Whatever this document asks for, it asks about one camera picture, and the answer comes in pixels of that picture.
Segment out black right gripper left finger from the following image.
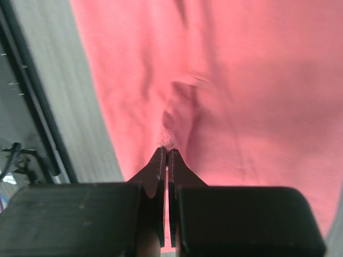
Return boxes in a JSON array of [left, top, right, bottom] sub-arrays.
[[1, 147, 166, 256]]

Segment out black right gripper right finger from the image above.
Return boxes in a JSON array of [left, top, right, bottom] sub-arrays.
[[168, 149, 326, 256]]

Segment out pink t-shirt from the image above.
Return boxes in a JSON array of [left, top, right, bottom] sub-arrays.
[[71, 1, 342, 236]]

